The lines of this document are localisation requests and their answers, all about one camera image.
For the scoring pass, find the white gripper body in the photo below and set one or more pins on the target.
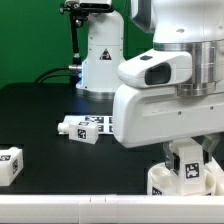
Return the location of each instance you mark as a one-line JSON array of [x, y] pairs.
[[154, 115]]

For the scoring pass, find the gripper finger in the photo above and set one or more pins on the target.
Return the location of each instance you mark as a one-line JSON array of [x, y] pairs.
[[209, 144], [172, 160]]

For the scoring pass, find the white round stool seat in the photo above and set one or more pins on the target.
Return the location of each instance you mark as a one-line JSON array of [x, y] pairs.
[[159, 182]]

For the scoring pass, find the paper sheet with markers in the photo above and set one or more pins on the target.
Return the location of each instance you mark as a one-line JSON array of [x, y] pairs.
[[105, 122]]

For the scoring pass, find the white L-shaped fence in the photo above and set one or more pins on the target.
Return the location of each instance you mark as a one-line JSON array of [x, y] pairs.
[[116, 209]]

